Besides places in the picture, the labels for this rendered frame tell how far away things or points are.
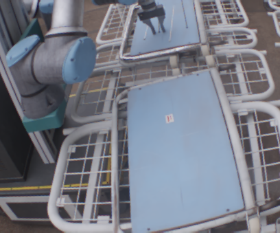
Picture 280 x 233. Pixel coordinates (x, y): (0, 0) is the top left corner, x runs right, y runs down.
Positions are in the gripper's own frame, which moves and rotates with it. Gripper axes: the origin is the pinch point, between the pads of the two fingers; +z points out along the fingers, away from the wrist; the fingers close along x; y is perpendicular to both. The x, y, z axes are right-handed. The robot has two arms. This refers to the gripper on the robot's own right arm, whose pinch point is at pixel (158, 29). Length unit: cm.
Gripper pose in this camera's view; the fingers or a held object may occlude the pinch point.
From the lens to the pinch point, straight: 193.6
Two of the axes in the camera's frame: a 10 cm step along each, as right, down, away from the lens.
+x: 9.5, -2.2, -2.2
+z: 3.1, 7.2, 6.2
